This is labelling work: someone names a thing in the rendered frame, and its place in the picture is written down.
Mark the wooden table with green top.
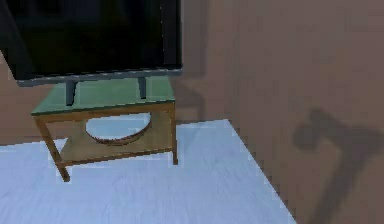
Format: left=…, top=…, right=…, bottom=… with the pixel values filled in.
left=30, top=76, right=179, bottom=183

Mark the black television set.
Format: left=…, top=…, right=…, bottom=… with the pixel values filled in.
left=0, top=0, right=184, bottom=107

